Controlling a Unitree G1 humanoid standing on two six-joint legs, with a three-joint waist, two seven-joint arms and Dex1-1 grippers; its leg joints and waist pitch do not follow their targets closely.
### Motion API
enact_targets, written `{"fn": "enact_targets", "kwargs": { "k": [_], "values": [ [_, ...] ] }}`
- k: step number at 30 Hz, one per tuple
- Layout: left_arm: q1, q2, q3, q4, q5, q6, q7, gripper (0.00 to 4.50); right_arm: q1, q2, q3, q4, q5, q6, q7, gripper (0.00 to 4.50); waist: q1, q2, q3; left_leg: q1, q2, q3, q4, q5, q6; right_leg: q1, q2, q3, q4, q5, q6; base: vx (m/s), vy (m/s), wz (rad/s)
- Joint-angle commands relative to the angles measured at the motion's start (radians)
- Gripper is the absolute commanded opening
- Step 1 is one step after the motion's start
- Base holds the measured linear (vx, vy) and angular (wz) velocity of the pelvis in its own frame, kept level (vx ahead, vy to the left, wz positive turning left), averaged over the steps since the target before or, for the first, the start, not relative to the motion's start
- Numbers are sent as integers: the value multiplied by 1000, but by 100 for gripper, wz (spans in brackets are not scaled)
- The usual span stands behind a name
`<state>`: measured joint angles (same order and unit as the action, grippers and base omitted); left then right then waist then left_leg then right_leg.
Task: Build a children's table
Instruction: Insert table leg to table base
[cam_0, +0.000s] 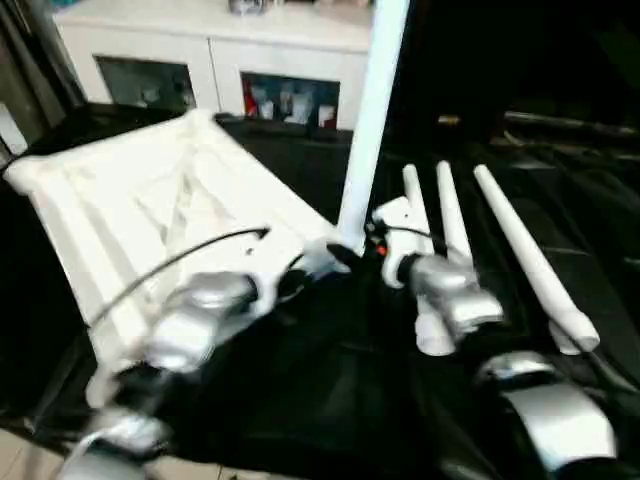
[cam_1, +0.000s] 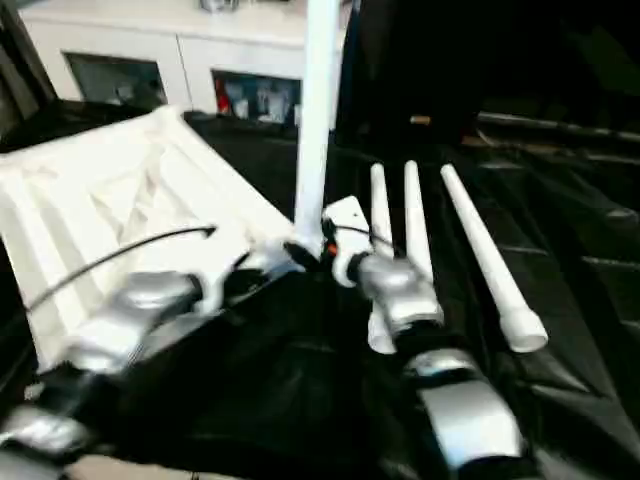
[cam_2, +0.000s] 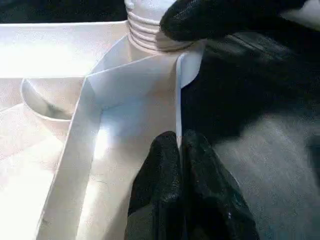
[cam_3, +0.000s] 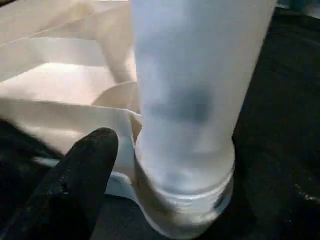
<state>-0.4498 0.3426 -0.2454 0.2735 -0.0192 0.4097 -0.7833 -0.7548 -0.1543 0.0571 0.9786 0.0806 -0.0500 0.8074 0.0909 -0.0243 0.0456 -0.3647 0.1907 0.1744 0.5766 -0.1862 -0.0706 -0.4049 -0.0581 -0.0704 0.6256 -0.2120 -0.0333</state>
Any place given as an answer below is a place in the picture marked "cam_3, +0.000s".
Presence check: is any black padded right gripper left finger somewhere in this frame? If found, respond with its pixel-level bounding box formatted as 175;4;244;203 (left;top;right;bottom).
0;127;120;240

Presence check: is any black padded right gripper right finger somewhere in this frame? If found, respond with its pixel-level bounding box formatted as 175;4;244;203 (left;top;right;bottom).
231;150;320;240

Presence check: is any white plastic table top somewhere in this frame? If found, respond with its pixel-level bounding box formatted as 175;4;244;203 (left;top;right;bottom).
0;0;235;240

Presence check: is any white plastic table leg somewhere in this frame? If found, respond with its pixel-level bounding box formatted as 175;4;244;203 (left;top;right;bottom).
130;0;277;211

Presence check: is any black work mat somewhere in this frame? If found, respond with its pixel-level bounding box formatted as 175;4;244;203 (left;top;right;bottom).
0;7;320;240

